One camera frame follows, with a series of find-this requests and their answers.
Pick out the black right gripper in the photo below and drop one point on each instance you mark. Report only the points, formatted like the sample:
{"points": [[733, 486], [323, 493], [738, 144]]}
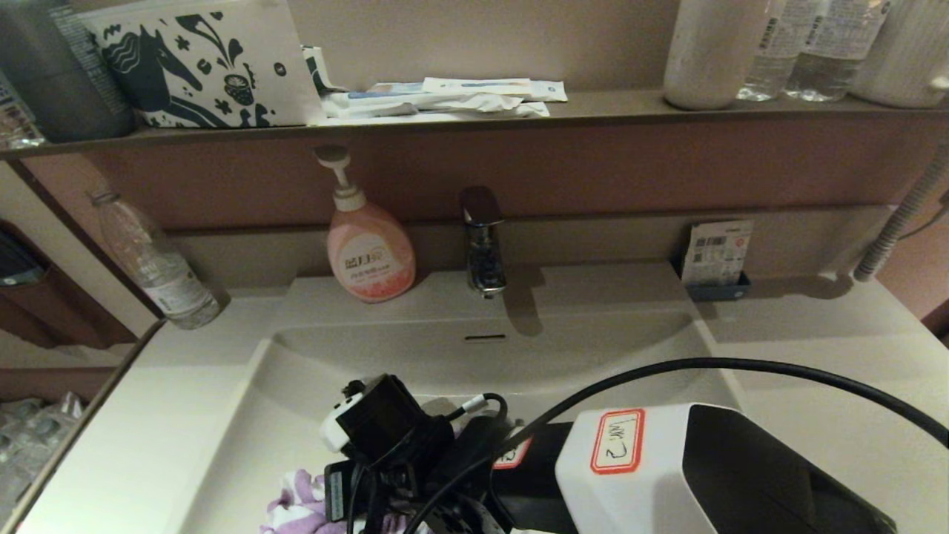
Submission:
{"points": [[335, 493]]}

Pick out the purple white striped towel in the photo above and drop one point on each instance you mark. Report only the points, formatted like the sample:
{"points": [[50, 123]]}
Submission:
{"points": [[296, 504]]}

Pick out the chrome lever faucet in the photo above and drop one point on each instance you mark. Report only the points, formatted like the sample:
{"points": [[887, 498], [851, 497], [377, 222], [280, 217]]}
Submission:
{"points": [[483, 252]]}

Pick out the white ceramic sink basin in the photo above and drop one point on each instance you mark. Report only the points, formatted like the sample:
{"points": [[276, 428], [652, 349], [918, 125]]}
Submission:
{"points": [[519, 348]]}

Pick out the pink soap pump bottle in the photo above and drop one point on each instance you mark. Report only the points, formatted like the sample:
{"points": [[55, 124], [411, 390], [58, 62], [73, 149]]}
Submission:
{"points": [[371, 259]]}

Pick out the clear plastic water bottle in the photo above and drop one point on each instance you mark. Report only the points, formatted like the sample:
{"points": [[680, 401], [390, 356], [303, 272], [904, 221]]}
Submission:
{"points": [[830, 67], [771, 59], [159, 274]]}

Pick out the wrapped plastic bottle pack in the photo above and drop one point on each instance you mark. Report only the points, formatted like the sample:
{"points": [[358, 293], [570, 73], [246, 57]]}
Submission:
{"points": [[33, 445]]}

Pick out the dark brown panel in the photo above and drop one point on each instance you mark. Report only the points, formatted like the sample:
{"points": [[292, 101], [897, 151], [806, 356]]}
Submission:
{"points": [[67, 319]]}

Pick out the dark object blue rim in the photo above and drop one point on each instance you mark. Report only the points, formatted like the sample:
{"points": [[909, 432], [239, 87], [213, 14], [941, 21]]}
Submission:
{"points": [[15, 263]]}

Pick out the white tubes and packets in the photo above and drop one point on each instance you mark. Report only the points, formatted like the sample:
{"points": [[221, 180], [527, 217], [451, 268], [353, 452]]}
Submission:
{"points": [[445, 108]]}

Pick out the blue white toothbrush packet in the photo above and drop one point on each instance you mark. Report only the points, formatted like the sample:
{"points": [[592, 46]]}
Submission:
{"points": [[393, 92]]}

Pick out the small white green box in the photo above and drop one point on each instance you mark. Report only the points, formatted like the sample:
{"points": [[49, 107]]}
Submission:
{"points": [[319, 69]]}

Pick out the small blue tray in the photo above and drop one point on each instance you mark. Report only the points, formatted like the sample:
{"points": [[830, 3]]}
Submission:
{"points": [[715, 292]]}

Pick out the long white toothbrush packet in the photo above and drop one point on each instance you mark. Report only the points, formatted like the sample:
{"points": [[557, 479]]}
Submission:
{"points": [[489, 89]]}

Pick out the white horse print bag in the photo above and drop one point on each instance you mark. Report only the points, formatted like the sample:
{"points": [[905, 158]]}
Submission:
{"points": [[222, 59]]}

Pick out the small card in blue holder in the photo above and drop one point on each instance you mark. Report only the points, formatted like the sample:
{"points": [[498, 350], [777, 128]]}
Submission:
{"points": [[718, 252]]}

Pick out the clear plastic packet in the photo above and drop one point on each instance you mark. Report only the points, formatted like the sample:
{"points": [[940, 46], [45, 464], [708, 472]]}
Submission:
{"points": [[15, 126]]}

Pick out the dark grey cylinder container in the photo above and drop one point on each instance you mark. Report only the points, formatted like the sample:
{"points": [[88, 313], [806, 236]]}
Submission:
{"points": [[52, 81]]}

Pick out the white ceramic bottle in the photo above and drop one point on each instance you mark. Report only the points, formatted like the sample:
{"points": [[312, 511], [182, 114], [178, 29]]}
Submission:
{"points": [[712, 59]]}

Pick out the white ribbed container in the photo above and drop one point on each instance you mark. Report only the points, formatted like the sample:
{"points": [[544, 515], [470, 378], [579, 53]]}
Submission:
{"points": [[904, 59]]}

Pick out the tan metal rail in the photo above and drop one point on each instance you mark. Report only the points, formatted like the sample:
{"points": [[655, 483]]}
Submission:
{"points": [[70, 445]]}

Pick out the brown wall shelf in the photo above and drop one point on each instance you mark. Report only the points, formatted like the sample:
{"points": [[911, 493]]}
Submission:
{"points": [[615, 104]]}

